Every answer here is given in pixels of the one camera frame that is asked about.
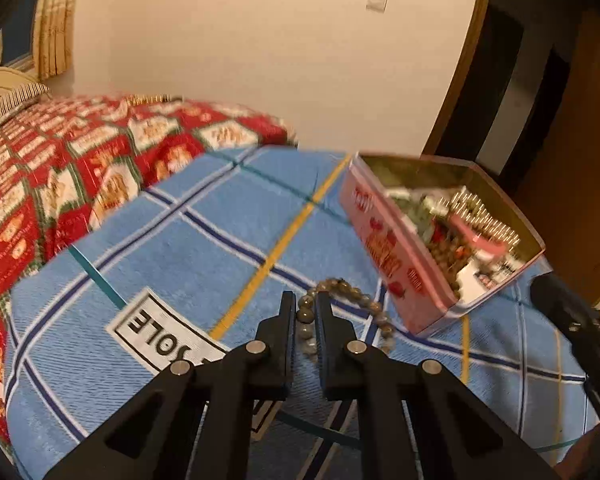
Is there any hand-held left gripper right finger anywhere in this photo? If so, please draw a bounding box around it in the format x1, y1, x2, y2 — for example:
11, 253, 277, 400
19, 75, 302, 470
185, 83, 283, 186
315, 291, 566, 480

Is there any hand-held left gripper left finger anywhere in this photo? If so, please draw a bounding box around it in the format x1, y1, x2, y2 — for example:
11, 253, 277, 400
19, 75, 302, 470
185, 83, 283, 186
44, 290, 298, 480

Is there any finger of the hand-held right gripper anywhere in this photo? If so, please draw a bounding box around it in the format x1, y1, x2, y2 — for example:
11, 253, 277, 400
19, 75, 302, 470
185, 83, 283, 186
530, 272, 600, 383

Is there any grey bead bracelet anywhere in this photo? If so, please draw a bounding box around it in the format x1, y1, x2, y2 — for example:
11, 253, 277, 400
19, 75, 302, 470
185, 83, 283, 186
296, 276, 397, 361

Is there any pink tin box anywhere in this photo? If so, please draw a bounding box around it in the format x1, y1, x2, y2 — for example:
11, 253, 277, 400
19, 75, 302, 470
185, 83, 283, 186
337, 152, 547, 337

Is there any pink bangle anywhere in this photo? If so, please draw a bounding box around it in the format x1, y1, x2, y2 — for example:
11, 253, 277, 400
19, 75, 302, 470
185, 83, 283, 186
450, 210, 509, 256

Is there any blue plaid blanket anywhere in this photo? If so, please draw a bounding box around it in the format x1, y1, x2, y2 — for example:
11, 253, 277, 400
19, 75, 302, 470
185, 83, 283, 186
2, 145, 600, 480

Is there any brown bead strand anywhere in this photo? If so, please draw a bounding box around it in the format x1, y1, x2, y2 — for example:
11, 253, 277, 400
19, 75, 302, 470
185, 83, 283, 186
420, 195, 468, 293

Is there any wooden wardrobe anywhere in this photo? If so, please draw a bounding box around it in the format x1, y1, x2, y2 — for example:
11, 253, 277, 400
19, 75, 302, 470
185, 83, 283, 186
510, 10, 600, 306

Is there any red printed blanket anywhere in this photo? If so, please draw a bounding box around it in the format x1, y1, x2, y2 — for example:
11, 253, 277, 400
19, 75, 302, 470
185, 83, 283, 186
0, 94, 298, 448

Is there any striped pillow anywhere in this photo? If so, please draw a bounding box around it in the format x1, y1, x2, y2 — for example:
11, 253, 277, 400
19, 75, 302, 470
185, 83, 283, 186
0, 84, 51, 133

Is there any cream headboard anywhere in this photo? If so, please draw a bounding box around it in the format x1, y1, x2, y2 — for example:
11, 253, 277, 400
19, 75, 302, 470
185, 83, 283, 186
0, 67, 38, 116

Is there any beige curtain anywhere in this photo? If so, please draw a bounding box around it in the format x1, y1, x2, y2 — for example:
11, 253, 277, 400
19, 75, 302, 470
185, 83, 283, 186
32, 0, 83, 81

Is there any window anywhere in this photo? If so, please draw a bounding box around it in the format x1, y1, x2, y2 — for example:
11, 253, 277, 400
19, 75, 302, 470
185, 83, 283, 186
2, 0, 38, 68

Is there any wooden door frame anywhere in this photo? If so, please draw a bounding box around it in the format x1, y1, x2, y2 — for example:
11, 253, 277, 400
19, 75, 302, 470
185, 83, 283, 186
420, 0, 496, 158

